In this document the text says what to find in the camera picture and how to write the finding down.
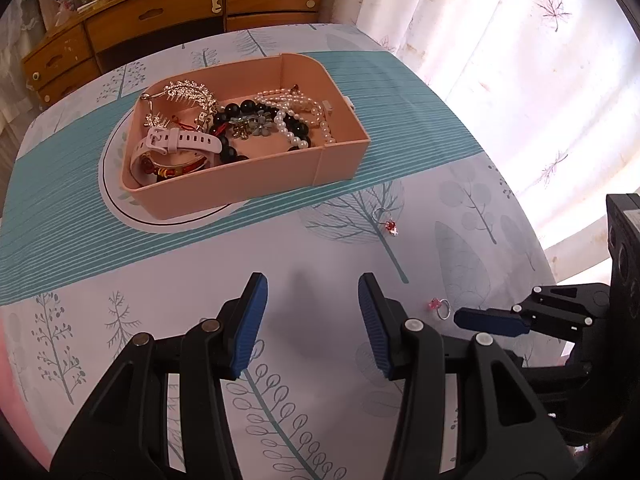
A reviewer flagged white lace cover cloth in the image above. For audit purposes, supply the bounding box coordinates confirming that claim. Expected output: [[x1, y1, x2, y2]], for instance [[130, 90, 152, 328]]
[[0, 0, 56, 131]]

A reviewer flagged wooden desk with drawers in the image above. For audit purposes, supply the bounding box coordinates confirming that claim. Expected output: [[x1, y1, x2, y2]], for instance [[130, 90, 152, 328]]
[[21, 0, 331, 111]]

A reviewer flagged pink plastic tray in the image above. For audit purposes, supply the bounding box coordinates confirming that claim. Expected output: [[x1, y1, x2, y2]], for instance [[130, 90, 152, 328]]
[[119, 52, 372, 221]]

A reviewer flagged pink watch strap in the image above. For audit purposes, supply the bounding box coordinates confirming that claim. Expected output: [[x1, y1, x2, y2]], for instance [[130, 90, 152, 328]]
[[131, 127, 223, 173]]

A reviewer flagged white pearl bracelet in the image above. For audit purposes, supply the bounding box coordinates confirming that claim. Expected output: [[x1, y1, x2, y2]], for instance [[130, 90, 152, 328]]
[[272, 107, 337, 151]]

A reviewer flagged tree-print tablecloth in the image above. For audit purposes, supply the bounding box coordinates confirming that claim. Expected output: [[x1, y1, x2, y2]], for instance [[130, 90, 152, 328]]
[[0, 22, 576, 480]]

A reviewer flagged silver rhinestone hair comb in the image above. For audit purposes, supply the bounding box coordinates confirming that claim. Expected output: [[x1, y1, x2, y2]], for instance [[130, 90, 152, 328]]
[[140, 79, 221, 128]]

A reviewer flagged red string bracelet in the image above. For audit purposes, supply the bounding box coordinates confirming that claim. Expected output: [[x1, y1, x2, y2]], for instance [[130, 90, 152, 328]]
[[140, 152, 208, 179]]

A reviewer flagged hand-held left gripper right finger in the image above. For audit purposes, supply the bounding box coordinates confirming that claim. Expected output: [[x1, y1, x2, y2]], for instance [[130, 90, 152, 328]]
[[357, 272, 581, 480]]

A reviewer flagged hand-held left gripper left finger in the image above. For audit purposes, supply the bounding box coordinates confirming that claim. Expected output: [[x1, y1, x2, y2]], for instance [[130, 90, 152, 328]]
[[50, 272, 268, 480]]

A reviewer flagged black bead bracelet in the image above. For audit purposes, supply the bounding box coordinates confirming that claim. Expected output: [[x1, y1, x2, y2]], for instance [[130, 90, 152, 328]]
[[210, 100, 313, 163]]

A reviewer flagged silver ring red stone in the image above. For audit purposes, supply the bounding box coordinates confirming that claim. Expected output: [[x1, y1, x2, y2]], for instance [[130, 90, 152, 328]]
[[372, 207, 401, 236]]

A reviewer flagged small multi-strand pearl bracelet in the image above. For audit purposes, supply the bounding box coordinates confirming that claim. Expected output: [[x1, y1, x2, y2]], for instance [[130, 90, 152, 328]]
[[252, 85, 325, 126]]

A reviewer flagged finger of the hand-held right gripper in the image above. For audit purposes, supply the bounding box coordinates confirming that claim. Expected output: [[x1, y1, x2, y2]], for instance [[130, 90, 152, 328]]
[[510, 355, 593, 398], [454, 285, 608, 347]]

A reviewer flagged leaf-print white curtain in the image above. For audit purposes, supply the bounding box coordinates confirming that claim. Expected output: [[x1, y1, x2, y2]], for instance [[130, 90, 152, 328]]
[[320, 0, 640, 281]]

